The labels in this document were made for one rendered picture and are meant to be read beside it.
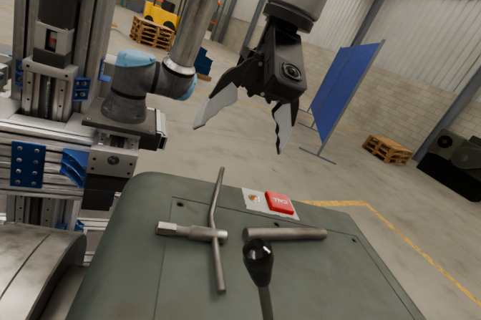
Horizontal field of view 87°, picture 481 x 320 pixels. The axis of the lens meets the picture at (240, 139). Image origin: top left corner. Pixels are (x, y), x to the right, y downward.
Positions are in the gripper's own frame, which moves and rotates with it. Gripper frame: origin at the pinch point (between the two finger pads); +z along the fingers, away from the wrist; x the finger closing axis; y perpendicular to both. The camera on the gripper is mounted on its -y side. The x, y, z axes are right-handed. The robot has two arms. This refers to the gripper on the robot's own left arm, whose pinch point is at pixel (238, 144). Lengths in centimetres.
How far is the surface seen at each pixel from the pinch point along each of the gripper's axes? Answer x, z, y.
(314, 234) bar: -23.1, 14.8, 0.6
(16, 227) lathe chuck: 27.2, 20.7, -3.7
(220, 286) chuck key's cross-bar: -1.4, 14.7, -13.4
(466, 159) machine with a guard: -724, 52, 442
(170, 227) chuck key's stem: 6.3, 14.8, -4.5
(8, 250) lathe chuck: 25.1, 18.6, -9.2
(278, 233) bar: -13.8, 14.6, -1.4
